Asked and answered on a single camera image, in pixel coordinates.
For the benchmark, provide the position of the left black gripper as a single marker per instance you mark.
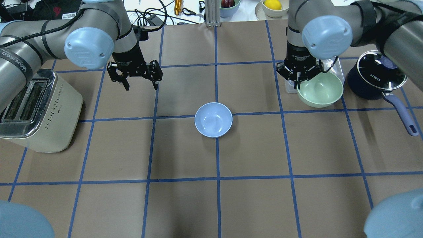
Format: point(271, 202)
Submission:
point(128, 57)

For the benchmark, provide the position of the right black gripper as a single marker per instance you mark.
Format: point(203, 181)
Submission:
point(296, 54)

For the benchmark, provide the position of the green plastic bowl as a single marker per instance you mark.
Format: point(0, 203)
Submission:
point(321, 91)

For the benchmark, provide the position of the blue plastic bowl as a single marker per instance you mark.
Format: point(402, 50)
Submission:
point(213, 120)

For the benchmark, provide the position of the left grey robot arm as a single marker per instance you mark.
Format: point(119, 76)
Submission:
point(100, 30)

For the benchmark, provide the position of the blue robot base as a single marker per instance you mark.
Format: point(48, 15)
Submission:
point(22, 221)
point(397, 216)

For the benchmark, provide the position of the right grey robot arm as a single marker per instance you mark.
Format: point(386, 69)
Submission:
point(317, 29)

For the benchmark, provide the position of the beige bowl with lemon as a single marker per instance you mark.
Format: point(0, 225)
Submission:
point(276, 14)

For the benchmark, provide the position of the blue bowl with fruit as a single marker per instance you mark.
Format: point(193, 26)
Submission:
point(227, 8)

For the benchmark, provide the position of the yellow lemon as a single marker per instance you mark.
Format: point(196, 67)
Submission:
point(273, 5)

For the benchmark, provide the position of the dark blue saucepan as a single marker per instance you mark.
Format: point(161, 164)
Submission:
point(364, 90)

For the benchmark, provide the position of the glass pot lid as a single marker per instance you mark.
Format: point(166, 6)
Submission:
point(379, 71)

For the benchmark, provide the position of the cream toaster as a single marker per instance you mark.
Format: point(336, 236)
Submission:
point(43, 116)

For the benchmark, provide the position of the orange tool handle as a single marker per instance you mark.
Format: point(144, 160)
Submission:
point(178, 4)

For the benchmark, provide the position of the aluminium profile post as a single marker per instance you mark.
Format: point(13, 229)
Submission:
point(212, 13)

